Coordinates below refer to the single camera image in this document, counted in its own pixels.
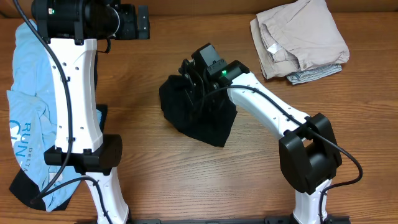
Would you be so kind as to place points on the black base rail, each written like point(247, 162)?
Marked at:
point(214, 221)

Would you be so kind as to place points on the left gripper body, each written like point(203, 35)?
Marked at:
point(143, 22)

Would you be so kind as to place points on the beige folded trousers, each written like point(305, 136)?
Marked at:
point(297, 37)

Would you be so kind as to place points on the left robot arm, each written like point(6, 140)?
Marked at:
point(70, 31)

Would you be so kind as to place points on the grey striped folded cloth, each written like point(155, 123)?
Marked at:
point(313, 74)

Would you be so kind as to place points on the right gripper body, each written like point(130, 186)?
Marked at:
point(208, 98)

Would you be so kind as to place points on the light blue t-shirt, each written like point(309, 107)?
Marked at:
point(33, 115)

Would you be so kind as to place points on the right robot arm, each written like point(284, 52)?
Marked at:
point(307, 146)

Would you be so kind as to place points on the black t-shirt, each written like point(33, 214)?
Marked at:
point(210, 122)

